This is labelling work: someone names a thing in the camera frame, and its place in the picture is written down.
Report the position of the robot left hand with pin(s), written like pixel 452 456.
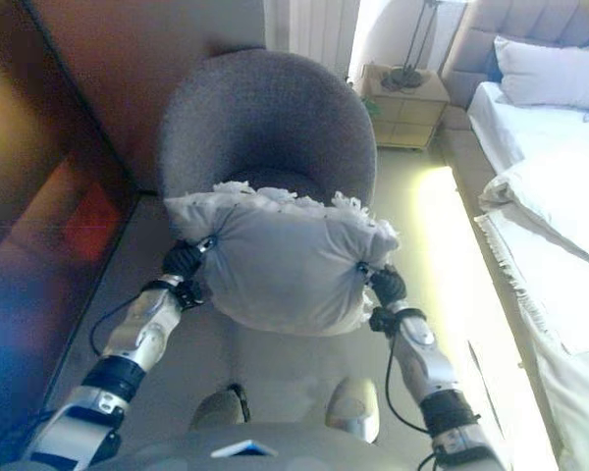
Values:
pixel 181 262

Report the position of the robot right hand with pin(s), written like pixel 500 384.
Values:
pixel 390 287

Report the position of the white fringed cushion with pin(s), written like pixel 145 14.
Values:
pixel 284 265

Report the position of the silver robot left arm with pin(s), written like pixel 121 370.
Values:
pixel 137 333

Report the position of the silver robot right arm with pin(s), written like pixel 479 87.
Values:
pixel 432 363

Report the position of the colourful glossy panel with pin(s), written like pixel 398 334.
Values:
pixel 29 221

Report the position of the light wooden nightstand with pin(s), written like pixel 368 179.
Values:
pixel 407 118

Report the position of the grey fabric armchair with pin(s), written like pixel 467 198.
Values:
pixel 265 113

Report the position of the small green plant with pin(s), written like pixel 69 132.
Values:
pixel 370 105

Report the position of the white folded duvet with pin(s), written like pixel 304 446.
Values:
pixel 559 196

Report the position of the silver robot torso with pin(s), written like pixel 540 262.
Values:
pixel 255 451

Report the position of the white bed mattress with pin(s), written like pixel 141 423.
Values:
pixel 520 127

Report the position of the dark metal floor-style lamp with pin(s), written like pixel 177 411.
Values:
pixel 405 76

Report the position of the white bed pillow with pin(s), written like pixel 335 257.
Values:
pixel 550 73

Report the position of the beige padded headboard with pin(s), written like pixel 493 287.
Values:
pixel 520 19

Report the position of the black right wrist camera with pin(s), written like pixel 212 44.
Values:
pixel 382 320

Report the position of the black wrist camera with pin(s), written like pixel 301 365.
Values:
pixel 190 295
pixel 382 320

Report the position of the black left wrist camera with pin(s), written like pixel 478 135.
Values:
pixel 190 295

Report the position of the beige upholstered bed frame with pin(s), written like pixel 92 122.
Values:
pixel 464 162

